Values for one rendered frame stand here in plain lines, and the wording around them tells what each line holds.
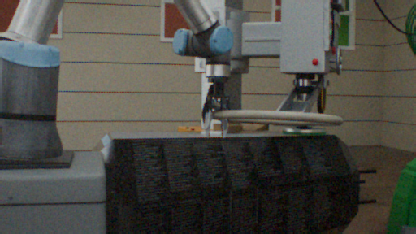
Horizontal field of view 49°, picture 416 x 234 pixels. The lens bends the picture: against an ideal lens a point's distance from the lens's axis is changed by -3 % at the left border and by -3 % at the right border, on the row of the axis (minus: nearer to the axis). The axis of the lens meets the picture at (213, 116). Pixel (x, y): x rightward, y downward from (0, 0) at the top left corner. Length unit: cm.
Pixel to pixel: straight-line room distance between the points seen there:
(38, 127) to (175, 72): 723
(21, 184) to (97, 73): 722
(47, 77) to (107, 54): 708
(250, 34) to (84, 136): 560
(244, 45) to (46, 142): 205
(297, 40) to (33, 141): 151
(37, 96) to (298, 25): 149
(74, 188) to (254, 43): 216
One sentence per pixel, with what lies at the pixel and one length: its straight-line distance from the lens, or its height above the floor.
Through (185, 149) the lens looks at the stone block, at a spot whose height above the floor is 77.
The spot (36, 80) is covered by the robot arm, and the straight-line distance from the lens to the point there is 114.
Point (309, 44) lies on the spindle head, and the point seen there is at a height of 126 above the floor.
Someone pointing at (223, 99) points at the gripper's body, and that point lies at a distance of 164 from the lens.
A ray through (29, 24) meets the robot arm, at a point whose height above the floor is 120.
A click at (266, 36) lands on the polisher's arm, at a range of 300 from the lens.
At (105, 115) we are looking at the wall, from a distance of 822.
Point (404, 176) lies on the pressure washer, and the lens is 347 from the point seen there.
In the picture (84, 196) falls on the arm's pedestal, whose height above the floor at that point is 80.
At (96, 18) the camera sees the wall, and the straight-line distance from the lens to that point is 829.
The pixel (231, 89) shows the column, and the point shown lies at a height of 104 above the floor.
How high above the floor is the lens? 103
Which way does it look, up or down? 3 degrees down
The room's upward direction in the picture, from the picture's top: 1 degrees clockwise
